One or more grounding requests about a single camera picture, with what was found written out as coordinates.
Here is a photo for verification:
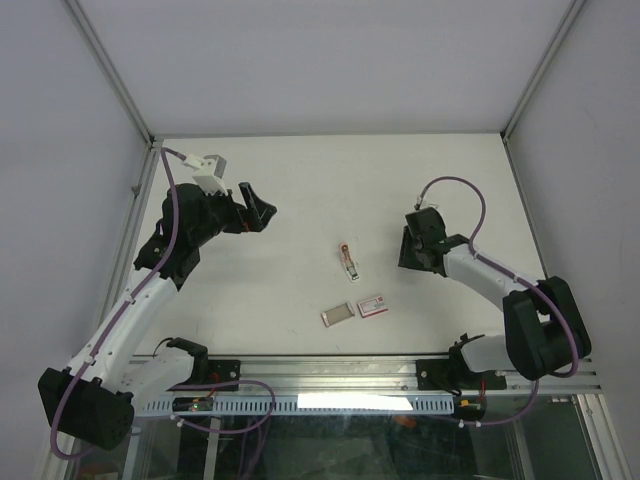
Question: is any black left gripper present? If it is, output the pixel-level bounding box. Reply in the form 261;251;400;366
190;182;276;246

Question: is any red white staple box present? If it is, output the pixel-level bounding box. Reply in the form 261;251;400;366
357;296;388;318

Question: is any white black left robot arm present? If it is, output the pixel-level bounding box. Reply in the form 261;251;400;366
38;182;277;450

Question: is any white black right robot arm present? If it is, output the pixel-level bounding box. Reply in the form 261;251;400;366
398;207;592;387

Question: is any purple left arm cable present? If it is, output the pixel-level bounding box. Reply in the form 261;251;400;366
49;147;196;460

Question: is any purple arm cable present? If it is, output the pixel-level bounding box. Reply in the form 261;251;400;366
49;147;196;460
413;176;581;376

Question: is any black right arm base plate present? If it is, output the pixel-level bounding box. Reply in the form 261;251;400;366
415;358;507;395

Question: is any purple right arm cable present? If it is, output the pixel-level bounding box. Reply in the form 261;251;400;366
413;176;581;376

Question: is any aluminium mounting rail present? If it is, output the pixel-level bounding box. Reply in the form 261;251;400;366
209;354;602;397

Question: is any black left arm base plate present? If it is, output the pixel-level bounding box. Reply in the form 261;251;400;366
170;358;241;392

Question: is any white slotted cable duct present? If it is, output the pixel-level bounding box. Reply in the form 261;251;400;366
138;393;454;417

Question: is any left aluminium frame post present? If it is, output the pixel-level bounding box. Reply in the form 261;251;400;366
61;0;155;147

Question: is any aluminium frame post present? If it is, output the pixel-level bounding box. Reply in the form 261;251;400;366
500;0;588;144
61;0;155;147

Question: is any right aluminium frame post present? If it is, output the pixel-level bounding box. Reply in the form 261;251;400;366
500;0;588;144

